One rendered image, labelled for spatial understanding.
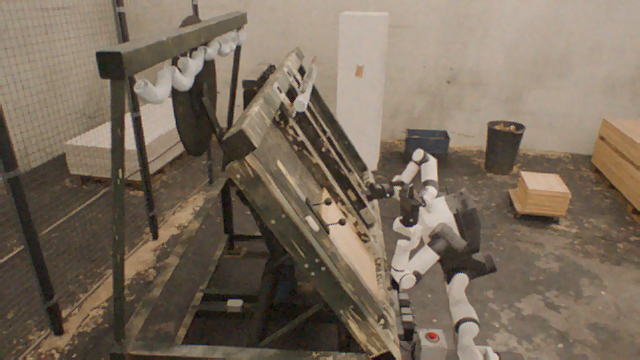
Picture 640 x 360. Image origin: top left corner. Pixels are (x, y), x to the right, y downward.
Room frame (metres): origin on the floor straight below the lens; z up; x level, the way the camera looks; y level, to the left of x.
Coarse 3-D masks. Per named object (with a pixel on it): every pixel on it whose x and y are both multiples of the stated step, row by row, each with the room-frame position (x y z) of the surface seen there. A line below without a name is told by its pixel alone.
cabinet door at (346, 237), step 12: (324, 192) 2.23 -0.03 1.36; (324, 216) 1.98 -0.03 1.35; (336, 216) 2.16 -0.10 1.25; (336, 228) 2.03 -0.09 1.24; (348, 228) 2.21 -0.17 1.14; (336, 240) 1.92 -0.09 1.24; (348, 240) 2.08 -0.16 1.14; (348, 252) 1.96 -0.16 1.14; (360, 252) 2.14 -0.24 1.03; (360, 264) 2.01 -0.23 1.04; (372, 264) 2.18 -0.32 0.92; (372, 276) 2.05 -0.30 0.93; (372, 288) 1.93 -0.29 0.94
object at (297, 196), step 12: (276, 168) 1.81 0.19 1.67; (288, 180) 1.81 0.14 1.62; (288, 192) 1.81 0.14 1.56; (300, 192) 1.84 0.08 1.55; (300, 204) 1.80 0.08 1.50; (312, 216) 1.80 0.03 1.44; (324, 240) 1.80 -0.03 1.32; (348, 264) 1.79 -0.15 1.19; (348, 276) 1.79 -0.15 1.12; (360, 276) 1.82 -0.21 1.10; (360, 288) 1.79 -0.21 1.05; (372, 300) 1.79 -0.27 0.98
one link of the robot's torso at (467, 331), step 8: (464, 328) 1.96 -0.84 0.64; (472, 328) 1.96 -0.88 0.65; (456, 336) 2.01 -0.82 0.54; (464, 336) 1.96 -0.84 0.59; (472, 336) 1.96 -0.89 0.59; (456, 344) 1.99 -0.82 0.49; (464, 344) 1.96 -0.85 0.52; (472, 344) 2.00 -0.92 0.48; (456, 352) 2.02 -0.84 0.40; (464, 352) 2.01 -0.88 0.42; (472, 352) 2.00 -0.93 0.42
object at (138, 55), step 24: (216, 24) 2.83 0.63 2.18; (240, 24) 3.51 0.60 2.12; (120, 48) 1.64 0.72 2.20; (144, 48) 1.77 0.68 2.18; (168, 48) 2.02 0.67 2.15; (192, 48) 2.37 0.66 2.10; (240, 48) 3.73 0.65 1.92; (120, 72) 1.64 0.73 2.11; (120, 96) 1.61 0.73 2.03; (120, 120) 1.61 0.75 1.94; (216, 120) 2.57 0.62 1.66; (120, 144) 1.61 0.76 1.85; (120, 168) 1.61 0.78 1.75; (120, 192) 1.61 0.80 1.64; (120, 216) 1.61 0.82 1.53; (120, 240) 1.61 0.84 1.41; (264, 240) 2.55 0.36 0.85; (120, 264) 1.61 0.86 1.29; (120, 288) 1.61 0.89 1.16; (120, 312) 1.61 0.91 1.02; (312, 312) 1.66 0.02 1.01; (120, 336) 1.61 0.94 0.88
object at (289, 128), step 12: (276, 84) 2.34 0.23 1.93; (288, 108) 2.27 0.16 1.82; (276, 120) 2.30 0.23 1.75; (288, 120) 2.29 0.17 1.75; (288, 132) 2.29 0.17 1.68; (300, 132) 2.33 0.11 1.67; (300, 144) 2.29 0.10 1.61; (300, 156) 2.29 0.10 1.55; (312, 156) 2.29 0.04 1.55; (312, 168) 2.29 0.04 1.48; (324, 168) 2.33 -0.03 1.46; (324, 180) 2.29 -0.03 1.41; (336, 192) 2.28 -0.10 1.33; (336, 204) 2.28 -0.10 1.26; (348, 204) 2.32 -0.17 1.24; (348, 216) 2.28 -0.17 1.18; (360, 228) 2.28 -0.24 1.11; (360, 240) 2.28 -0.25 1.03; (372, 240) 2.29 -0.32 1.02; (372, 252) 2.27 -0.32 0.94
